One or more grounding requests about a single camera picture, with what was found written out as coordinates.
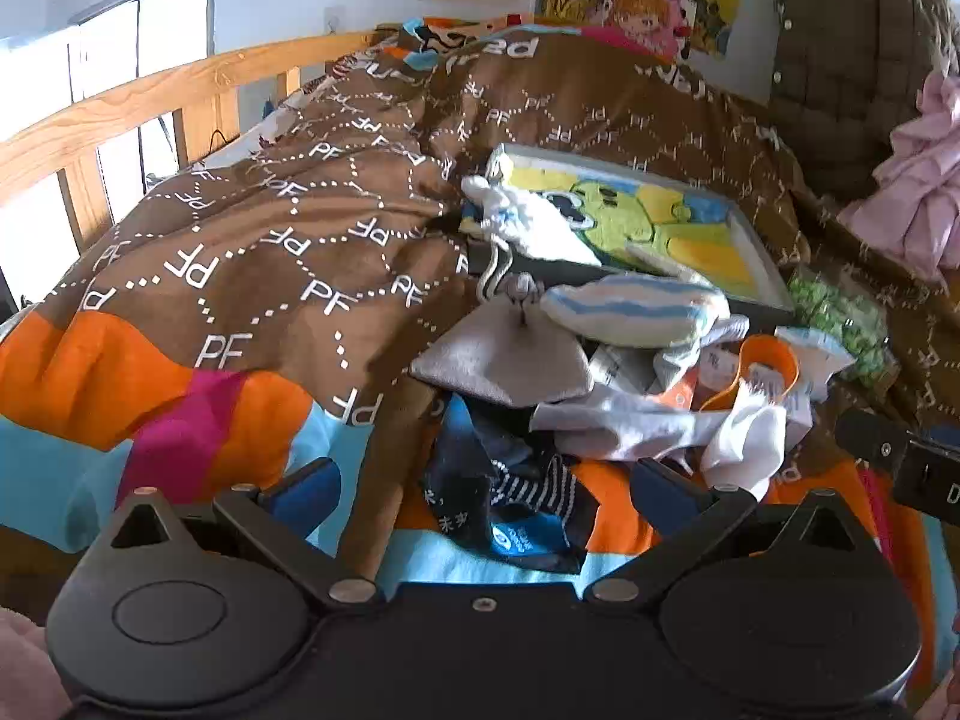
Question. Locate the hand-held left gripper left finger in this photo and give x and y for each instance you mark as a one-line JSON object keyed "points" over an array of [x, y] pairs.
{"points": [[309, 491]]}

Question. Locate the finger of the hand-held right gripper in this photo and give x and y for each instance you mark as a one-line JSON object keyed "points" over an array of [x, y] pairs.
{"points": [[874, 439]]}

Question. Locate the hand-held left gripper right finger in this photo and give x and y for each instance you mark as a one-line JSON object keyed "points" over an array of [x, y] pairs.
{"points": [[658, 493]]}

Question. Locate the white sock with coloured stripes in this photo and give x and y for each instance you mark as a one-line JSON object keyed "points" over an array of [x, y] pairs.
{"points": [[630, 311]]}

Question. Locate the shallow box with cartoon picture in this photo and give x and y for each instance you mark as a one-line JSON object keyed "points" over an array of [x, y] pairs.
{"points": [[645, 221]]}

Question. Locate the plain white sock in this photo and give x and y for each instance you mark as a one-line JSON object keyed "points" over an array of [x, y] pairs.
{"points": [[607, 424], [742, 439]]}

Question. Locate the white sock with paper tag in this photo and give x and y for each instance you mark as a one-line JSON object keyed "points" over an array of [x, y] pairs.
{"points": [[814, 356]]}

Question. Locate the navy white striped sock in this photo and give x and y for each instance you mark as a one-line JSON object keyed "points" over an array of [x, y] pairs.
{"points": [[536, 491]]}

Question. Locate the grey white printed sock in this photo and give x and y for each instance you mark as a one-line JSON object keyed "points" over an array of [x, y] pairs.
{"points": [[626, 367]]}

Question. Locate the blue sock with round label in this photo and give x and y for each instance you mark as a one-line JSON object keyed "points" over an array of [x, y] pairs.
{"points": [[529, 540]]}

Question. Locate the navy sock with white print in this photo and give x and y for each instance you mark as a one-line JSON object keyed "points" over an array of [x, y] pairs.
{"points": [[457, 457]]}

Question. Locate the grey sock with bunny face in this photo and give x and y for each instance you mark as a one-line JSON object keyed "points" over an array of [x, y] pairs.
{"points": [[502, 356]]}

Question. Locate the brown and orange printed blanket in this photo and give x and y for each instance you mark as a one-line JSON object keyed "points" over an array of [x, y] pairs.
{"points": [[262, 240]]}

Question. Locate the pink cloth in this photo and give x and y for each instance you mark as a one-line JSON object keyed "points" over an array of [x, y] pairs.
{"points": [[922, 180]]}

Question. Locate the white sock with blue print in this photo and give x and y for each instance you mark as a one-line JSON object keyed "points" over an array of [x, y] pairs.
{"points": [[525, 229]]}

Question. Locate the brown quilted jacket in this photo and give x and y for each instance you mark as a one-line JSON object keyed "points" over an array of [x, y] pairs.
{"points": [[847, 67]]}

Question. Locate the pink cartoon face poster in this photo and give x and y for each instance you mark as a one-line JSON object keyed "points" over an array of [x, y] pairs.
{"points": [[645, 7]]}

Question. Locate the window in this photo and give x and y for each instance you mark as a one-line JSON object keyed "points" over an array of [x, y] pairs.
{"points": [[172, 15]]}

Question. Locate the wooden bed rail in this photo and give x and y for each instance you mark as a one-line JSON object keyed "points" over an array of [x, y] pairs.
{"points": [[150, 97]]}

